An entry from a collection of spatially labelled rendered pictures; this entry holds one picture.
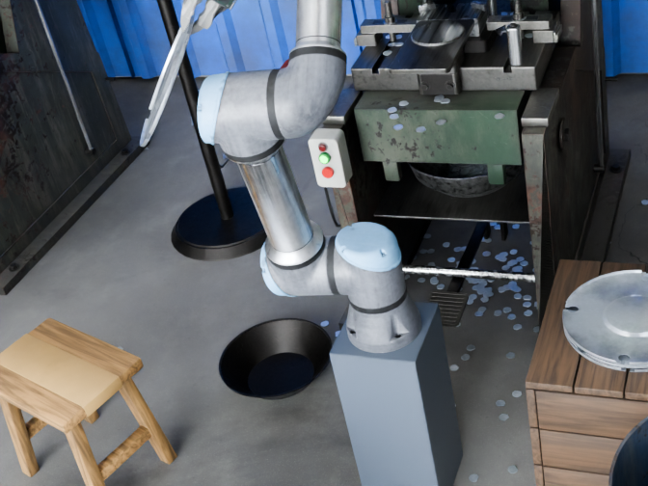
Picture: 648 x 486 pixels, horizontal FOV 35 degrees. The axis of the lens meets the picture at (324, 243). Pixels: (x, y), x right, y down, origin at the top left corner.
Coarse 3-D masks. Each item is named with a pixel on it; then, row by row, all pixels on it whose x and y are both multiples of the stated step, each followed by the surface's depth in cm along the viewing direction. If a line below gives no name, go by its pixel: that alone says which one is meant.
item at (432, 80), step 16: (416, 32) 242; (432, 32) 240; (448, 32) 239; (464, 32) 238; (400, 48) 238; (416, 48) 236; (432, 48) 234; (448, 48) 233; (400, 64) 231; (416, 64) 230; (432, 64) 228; (448, 64) 227; (432, 80) 242; (448, 80) 240
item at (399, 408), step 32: (352, 352) 206; (416, 352) 202; (352, 384) 210; (384, 384) 207; (416, 384) 204; (448, 384) 224; (352, 416) 216; (384, 416) 213; (416, 416) 209; (448, 416) 225; (384, 448) 219; (416, 448) 215; (448, 448) 227; (384, 480) 225; (416, 480) 222; (448, 480) 228
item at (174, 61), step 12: (192, 24) 200; (180, 36) 216; (180, 48) 205; (168, 60) 222; (180, 60) 195; (168, 72) 206; (168, 84) 203; (156, 96) 213; (168, 96) 196; (156, 108) 208; (156, 120) 198; (144, 132) 217; (144, 144) 205
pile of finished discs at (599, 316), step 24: (600, 288) 220; (624, 288) 218; (576, 312) 215; (600, 312) 214; (624, 312) 211; (576, 336) 209; (600, 336) 208; (624, 336) 207; (600, 360) 203; (624, 360) 203
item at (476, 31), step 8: (440, 8) 252; (448, 8) 251; (456, 8) 250; (464, 8) 249; (472, 8) 248; (424, 16) 249; (432, 16) 249; (440, 16) 248; (448, 16) 247; (456, 16) 246; (464, 16) 245; (472, 16) 244; (480, 16) 245; (480, 24) 246; (472, 32) 245; (480, 32) 246
